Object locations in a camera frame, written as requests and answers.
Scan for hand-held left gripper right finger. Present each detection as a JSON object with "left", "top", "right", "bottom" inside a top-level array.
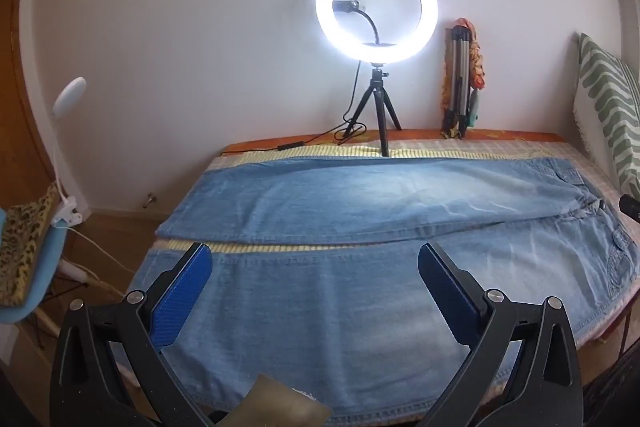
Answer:
[{"left": 417, "top": 242, "right": 584, "bottom": 427}]

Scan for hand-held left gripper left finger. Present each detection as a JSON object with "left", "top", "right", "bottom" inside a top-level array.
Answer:
[{"left": 49, "top": 242, "right": 214, "bottom": 427}]

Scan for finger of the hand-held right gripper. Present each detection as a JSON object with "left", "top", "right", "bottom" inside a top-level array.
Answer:
[{"left": 619, "top": 194, "right": 640, "bottom": 223}]

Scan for light blue denim pants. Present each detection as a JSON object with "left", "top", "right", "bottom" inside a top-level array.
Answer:
[{"left": 131, "top": 155, "right": 640, "bottom": 412}]

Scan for green and white patterned pillow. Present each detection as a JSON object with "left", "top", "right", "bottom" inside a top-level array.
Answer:
[{"left": 570, "top": 33, "right": 640, "bottom": 200}]

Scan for light blue chair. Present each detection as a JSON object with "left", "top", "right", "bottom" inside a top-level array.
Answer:
[{"left": 0, "top": 207, "right": 67, "bottom": 326}]

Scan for yellow striped blanket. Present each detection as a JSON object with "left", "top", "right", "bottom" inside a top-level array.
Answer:
[{"left": 125, "top": 139, "right": 632, "bottom": 410}]

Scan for brown paper piece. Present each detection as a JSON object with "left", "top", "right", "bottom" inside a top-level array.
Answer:
[{"left": 239, "top": 374, "right": 332, "bottom": 427}]

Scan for leopard print cloth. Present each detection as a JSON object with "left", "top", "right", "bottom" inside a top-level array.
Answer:
[{"left": 0, "top": 182, "right": 64, "bottom": 308}]

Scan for folded tripod with orange cloth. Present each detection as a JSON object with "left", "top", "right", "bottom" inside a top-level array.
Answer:
[{"left": 439, "top": 18, "right": 489, "bottom": 140}]

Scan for small black tripod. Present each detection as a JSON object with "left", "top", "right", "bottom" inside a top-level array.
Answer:
[{"left": 344, "top": 63, "right": 403, "bottom": 158}]

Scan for folded silver tripod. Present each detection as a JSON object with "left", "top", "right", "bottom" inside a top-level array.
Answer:
[{"left": 442, "top": 26, "right": 474, "bottom": 138}]

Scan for white clip lamp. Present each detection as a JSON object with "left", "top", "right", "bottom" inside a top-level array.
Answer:
[{"left": 49, "top": 77, "right": 87, "bottom": 229}]

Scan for wooden door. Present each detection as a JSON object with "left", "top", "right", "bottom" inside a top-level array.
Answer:
[{"left": 0, "top": 0, "right": 57, "bottom": 214}]

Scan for black gooseneck phone holder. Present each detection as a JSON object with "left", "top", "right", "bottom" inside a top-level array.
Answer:
[{"left": 331, "top": 0, "right": 399, "bottom": 48}]

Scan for white lamp cable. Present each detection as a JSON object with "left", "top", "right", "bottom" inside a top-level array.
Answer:
[{"left": 60, "top": 223, "right": 128, "bottom": 295}]

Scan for white ring light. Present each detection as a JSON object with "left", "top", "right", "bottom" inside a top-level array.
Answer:
[{"left": 315, "top": 0, "right": 439, "bottom": 54}]

